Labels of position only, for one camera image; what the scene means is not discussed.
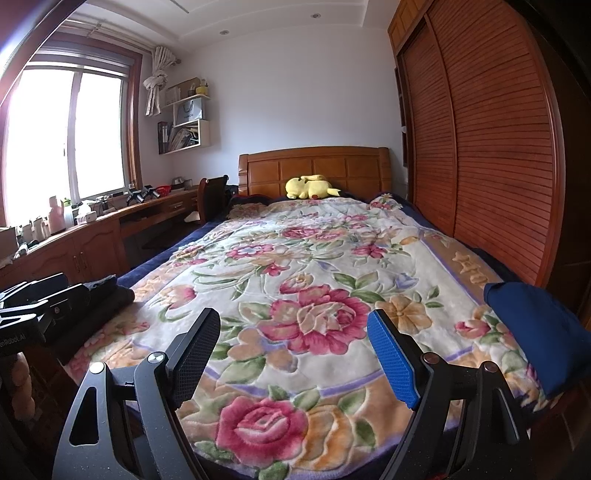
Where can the white paper bag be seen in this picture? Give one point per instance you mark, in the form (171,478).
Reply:
(188,112)

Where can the long wooden desk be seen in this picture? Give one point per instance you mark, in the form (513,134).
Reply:
(92,249)

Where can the wooden bed headboard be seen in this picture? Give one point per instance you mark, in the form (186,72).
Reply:
(268,170)

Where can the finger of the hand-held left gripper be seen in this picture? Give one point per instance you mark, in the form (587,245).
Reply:
(37,286)
(60,304)

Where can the white wall shelf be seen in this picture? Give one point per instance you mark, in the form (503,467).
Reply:
(205,134)

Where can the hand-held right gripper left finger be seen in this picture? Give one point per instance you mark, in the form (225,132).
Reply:
(194,360)

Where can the person's left hand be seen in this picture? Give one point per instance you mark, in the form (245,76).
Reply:
(23,387)

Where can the tied beige curtain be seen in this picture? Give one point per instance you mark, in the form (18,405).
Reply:
(154,87)

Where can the pink bottle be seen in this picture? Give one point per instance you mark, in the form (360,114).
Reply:
(56,217)

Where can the green capped bottle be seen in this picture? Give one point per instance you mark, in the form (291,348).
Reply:
(68,214)

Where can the dark books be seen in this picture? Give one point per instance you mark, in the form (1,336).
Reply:
(163,138)

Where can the wooden chair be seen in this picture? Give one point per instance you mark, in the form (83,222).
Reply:
(212,198)

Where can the black tool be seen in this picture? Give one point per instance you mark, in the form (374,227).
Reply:
(143,194)

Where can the window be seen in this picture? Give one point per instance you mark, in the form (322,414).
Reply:
(97,129)

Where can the wooden slatted wardrobe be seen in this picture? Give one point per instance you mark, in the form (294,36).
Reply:
(485,138)

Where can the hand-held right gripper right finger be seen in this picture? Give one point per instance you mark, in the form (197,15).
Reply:
(392,360)

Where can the black folded clothes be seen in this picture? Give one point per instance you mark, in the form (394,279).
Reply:
(111,295)

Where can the cardboard box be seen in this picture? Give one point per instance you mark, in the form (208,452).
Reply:
(180,91)

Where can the floral blanket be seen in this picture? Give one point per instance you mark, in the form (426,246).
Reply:
(323,258)

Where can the blue suit jacket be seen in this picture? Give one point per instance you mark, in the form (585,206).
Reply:
(531,332)

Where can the white box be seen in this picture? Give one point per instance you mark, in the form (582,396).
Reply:
(87,215)

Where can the yellow plush toy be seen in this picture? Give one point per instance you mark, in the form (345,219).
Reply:
(304,187)

